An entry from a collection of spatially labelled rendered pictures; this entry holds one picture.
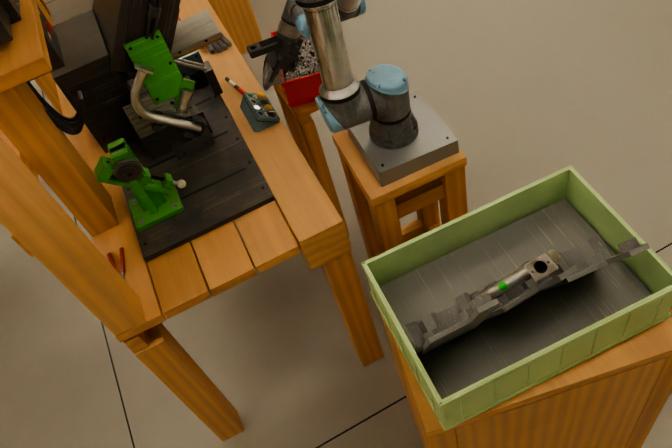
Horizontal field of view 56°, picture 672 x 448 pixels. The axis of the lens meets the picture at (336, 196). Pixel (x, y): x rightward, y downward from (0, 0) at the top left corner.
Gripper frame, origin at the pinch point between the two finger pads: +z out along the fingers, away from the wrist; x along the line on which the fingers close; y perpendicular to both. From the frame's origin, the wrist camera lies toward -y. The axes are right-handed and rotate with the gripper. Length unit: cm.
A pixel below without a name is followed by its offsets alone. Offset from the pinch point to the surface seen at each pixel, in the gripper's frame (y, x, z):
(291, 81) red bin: 10.4, 1.6, -2.2
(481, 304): -1, -114, -21
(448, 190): 43, -56, -2
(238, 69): 0.4, 22.6, 7.1
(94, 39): -51, 21, 1
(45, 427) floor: -55, -19, 156
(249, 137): -6.5, -13.3, 11.8
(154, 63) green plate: -36.7, 3.0, -2.4
